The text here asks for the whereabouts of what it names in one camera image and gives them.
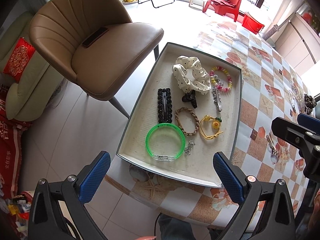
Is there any pink yellow bead bracelet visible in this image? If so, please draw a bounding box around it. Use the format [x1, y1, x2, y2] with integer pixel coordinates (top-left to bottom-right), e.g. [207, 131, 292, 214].
[209, 65, 233, 93]

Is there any green translucent bangle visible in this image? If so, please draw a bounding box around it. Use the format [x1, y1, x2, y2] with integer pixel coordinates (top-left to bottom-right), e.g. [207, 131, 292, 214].
[145, 123, 185, 161]

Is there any black claw hair clip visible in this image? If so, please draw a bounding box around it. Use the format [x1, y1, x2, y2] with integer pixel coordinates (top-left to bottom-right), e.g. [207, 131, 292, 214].
[182, 90, 197, 109]

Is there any clear plastic hair claw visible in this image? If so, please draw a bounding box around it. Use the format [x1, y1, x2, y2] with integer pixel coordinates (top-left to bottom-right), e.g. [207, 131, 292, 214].
[295, 90, 305, 113]

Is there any red plastic bucket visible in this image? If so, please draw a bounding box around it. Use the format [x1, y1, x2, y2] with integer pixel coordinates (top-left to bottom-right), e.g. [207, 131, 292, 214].
[242, 12, 265, 34]

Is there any silver rhinestone hair clip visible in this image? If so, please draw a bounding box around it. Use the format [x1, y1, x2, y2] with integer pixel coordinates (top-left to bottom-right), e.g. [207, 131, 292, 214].
[212, 87, 222, 112]

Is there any cream sofa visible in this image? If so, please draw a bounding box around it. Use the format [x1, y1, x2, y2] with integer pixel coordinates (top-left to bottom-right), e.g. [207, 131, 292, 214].
[1, 12, 63, 121]

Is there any white jewelry tray box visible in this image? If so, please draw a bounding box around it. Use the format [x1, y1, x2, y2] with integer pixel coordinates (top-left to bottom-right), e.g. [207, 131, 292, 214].
[117, 43, 242, 187]

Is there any white polka dot scrunchie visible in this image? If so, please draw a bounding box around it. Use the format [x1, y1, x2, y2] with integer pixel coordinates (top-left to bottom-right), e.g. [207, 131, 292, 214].
[172, 56, 212, 95]

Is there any red plastic chair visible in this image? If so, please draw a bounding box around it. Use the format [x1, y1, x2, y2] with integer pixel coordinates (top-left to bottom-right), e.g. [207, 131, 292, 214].
[202, 0, 242, 22]

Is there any brown braided bracelet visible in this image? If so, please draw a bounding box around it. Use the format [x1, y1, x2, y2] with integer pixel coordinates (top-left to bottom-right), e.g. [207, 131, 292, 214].
[174, 107, 200, 137]

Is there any black beaded hair clip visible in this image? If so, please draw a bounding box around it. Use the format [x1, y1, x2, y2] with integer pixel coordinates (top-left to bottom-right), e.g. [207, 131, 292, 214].
[157, 88, 172, 124]

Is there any red embroidered cushion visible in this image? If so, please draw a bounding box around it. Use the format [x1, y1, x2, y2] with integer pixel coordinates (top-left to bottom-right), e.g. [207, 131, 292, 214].
[3, 37, 36, 83]

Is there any leopard print scrunchie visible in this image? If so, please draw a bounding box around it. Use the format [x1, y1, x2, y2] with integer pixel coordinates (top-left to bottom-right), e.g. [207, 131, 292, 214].
[304, 94, 317, 115]

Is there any checkered vinyl tablecloth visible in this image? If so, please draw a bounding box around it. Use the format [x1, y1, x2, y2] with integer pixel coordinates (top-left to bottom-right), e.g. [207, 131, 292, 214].
[106, 21, 308, 228]

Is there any white cabinet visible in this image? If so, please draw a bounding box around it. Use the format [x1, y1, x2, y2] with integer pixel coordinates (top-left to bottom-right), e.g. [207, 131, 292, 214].
[275, 14, 319, 76]

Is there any brown leather chair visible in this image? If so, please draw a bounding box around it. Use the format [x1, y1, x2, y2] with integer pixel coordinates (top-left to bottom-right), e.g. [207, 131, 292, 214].
[29, 0, 164, 112]

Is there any yellow sunflower hair tie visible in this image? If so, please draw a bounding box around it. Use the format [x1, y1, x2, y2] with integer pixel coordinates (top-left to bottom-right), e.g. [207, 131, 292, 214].
[198, 114, 224, 140]

